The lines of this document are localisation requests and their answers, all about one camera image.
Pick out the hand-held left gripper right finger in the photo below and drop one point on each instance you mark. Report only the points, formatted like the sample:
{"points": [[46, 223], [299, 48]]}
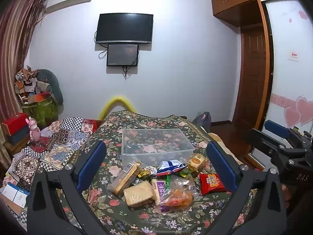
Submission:
{"points": [[220, 161]]}

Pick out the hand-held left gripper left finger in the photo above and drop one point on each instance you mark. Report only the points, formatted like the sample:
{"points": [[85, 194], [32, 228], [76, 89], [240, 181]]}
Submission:
{"points": [[94, 159]]}

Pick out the patchwork blanket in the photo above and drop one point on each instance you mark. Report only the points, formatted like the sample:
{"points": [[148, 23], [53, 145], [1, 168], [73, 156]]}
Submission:
{"points": [[61, 142]]}

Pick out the wooden overhead cabinet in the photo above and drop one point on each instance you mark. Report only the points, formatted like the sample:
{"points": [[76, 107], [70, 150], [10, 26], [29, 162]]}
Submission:
{"points": [[234, 2]]}

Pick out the floral tablecloth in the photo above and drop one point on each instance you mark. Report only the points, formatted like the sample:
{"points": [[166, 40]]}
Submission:
{"points": [[115, 127]]}

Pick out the green bag tie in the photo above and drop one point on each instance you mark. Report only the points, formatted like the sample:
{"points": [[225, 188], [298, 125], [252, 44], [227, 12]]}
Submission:
{"points": [[168, 181]]}

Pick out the red box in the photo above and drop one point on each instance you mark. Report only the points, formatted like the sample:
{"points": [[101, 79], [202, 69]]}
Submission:
{"points": [[16, 124]]}

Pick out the small black wall monitor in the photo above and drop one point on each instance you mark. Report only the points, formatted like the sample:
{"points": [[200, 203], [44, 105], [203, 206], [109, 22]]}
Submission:
{"points": [[123, 55]]}

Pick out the patterned cloth pile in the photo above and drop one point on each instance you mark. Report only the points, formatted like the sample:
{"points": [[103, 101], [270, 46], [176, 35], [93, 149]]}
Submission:
{"points": [[25, 77]]}

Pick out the dark backpack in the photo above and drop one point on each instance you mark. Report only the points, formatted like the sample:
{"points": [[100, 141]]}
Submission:
{"points": [[203, 121]]}

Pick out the clear bag of orange pastries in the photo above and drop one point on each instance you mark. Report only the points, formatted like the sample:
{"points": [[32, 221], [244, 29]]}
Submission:
{"points": [[178, 197]]}

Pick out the blue white snack packet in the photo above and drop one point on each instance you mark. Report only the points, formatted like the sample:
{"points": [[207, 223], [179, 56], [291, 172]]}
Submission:
{"points": [[171, 165]]}

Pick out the brown striped biscuit packet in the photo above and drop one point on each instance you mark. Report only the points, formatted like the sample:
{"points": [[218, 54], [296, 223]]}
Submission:
{"points": [[127, 176]]}

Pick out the orange cardboard box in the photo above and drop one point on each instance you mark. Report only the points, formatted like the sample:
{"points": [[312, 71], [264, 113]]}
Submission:
{"points": [[39, 98]]}

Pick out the pale bread slice packet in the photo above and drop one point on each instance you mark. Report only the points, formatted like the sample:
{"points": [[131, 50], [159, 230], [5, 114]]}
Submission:
{"points": [[138, 193]]}

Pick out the purple label rice cracker packet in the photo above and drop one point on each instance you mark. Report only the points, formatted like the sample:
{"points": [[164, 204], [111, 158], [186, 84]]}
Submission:
{"points": [[160, 188]]}

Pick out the striped brown curtain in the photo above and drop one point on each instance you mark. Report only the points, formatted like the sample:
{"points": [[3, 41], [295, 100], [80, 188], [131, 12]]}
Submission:
{"points": [[14, 41]]}

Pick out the green yellow snack packet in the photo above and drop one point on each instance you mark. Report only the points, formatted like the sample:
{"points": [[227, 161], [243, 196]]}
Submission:
{"points": [[146, 172]]}

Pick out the brown wooden door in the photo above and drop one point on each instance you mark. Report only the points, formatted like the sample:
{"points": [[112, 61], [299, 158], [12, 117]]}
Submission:
{"points": [[253, 78]]}

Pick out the pink rabbit toy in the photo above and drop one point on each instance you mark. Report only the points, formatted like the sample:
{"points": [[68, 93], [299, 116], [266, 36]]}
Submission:
{"points": [[33, 129]]}

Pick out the white sliding wardrobe door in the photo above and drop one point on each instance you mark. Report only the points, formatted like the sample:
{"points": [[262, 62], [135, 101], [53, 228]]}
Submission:
{"points": [[286, 83]]}

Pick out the black wall television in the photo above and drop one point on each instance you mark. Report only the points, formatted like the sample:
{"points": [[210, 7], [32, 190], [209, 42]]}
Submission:
{"points": [[124, 28]]}

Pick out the red white door sign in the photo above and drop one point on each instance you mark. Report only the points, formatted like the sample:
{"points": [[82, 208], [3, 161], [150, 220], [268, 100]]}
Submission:
{"points": [[293, 55]]}

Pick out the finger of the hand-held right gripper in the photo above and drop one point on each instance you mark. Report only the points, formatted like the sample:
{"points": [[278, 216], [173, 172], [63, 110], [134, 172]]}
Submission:
{"points": [[261, 142], [276, 128]]}

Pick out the grey pillow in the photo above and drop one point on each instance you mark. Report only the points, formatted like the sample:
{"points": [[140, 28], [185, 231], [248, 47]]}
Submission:
{"points": [[52, 83]]}

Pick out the yellow foam tube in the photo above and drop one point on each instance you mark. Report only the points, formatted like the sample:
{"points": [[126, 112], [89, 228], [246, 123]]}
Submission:
{"points": [[119, 99]]}

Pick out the white blue boxes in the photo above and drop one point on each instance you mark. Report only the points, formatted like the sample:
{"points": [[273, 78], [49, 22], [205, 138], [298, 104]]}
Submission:
{"points": [[14, 194]]}

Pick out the clear plastic container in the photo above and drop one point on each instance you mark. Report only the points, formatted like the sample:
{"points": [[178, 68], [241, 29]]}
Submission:
{"points": [[127, 151]]}

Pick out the red snack packet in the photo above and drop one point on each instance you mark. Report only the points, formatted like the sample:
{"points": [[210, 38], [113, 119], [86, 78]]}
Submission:
{"points": [[211, 181]]}

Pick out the yellow cake packet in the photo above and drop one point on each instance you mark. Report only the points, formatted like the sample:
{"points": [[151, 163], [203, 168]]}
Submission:
{"points": [[196, 162]]}

